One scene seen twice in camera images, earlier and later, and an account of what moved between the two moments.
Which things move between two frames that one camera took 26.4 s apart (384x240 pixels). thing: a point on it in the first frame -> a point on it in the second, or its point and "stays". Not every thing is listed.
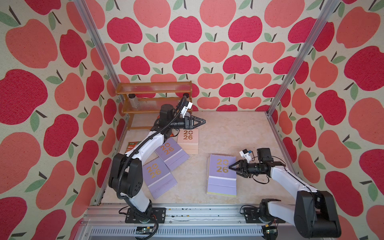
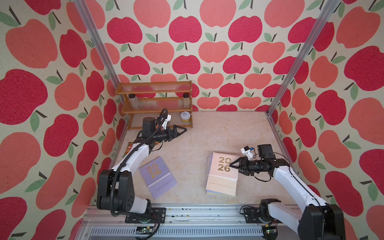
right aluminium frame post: x=327 y=9 stays
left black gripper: x=188 y=122 -> x=170 y=137
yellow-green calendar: x=220 y=194 stays
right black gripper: x=237 y=169 stays
